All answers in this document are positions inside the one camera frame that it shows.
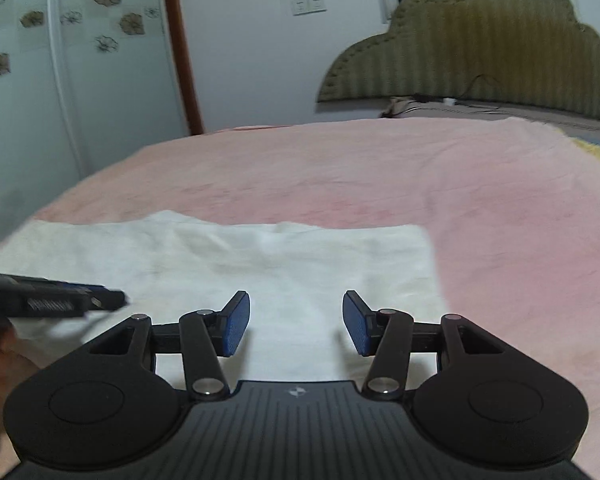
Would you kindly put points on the pink blanket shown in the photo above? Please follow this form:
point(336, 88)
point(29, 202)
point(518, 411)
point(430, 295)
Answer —
point(380, 175)

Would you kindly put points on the olive padded headboard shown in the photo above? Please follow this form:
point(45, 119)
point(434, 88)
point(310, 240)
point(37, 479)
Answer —
point(480, 45)

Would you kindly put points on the person's left hand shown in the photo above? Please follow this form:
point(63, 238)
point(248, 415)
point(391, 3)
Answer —
point(5, 375)

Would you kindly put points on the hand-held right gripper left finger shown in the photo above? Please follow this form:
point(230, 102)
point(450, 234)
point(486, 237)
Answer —
point(235, 322)

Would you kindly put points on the floral glass wardrobe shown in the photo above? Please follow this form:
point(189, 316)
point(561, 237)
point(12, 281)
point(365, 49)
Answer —
point(40, 110)

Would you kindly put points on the brown wooden door frame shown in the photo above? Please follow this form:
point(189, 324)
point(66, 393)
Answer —
point(182, 50)

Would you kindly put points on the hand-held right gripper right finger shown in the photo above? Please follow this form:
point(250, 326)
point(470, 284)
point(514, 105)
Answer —
point(356, 324)

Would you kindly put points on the white pants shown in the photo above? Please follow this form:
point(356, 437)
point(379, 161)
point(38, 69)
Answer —
point(190, 260)

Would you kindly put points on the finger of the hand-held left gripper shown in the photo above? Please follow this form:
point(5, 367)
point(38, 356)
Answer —
point(107, 299)

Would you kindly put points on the white wall switch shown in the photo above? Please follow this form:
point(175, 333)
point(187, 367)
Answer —
point(300, 6)
point(318, 4)

